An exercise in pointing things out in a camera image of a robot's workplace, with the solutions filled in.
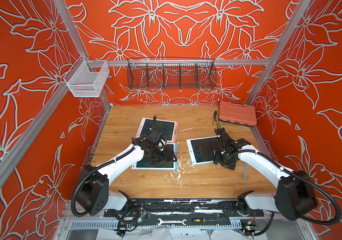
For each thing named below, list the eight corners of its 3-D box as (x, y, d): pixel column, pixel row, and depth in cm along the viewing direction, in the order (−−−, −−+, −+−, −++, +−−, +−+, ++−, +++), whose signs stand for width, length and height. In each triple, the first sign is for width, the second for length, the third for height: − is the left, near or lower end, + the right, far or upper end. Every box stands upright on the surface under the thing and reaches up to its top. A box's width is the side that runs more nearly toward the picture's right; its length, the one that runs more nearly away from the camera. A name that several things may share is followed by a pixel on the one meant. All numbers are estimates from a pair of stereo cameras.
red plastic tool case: (217, 121, 111) (219, 117, 107) (218, 104, 122) (220, 99, 119) (254, 128, 106) (257, 124, 102) (252, 109, 118) (254, 105, 114)
